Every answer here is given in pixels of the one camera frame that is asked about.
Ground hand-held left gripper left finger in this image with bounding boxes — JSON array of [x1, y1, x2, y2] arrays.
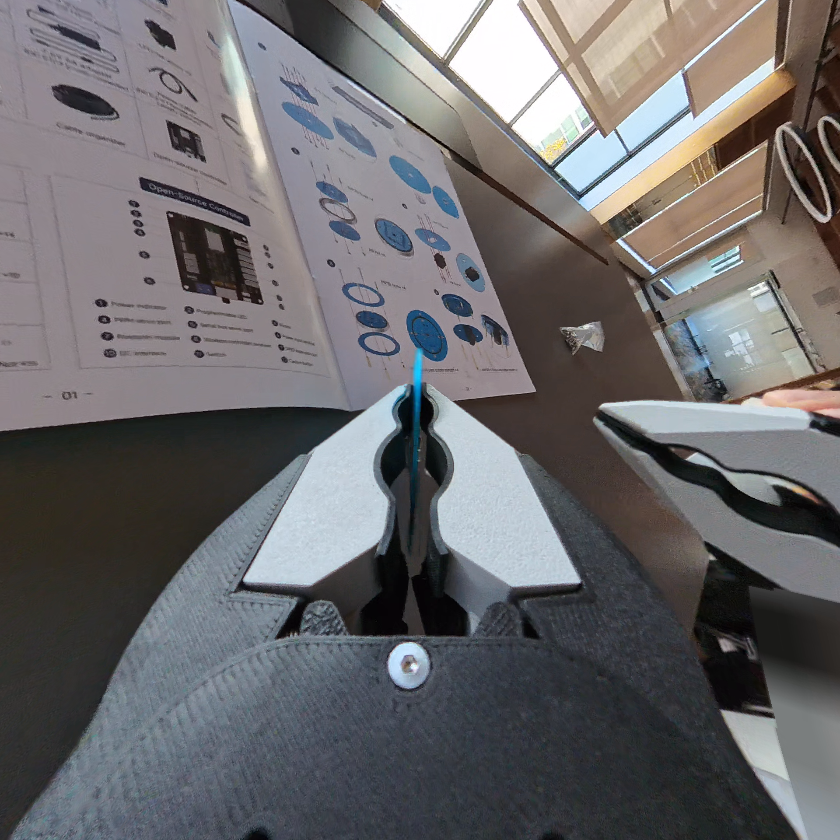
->
[[243, 386, 414, 636]]

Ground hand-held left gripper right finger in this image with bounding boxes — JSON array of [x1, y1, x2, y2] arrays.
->
[[420, 384, 583, 636]]

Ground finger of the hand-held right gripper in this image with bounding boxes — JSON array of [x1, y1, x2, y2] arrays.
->
[[594, 400, 840, 519], [600, 427, 840, 605]]

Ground blue round metal plate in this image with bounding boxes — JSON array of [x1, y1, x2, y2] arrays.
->
[[406, 346, 426, 559]]

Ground dark grey desk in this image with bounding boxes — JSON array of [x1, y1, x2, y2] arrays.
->
[[0, 0, 713, 818]]

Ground clear plastic bag of screws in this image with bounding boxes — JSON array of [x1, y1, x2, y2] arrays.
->
[[560, 320, 606, 356]]

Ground open instruction booklet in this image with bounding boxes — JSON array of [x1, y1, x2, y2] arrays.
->
[[0, 0, 538, 433]]

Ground beige roller blinds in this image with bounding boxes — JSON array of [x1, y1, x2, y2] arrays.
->
[[518, 0, 783, 140]]

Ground window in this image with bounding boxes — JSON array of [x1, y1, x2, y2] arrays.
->
[[384, 0, 690, 193]]

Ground white ring ceiling lamp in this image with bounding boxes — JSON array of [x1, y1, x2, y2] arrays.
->
[[773, 120, 836, 222], [815, 113, 840, 173]]

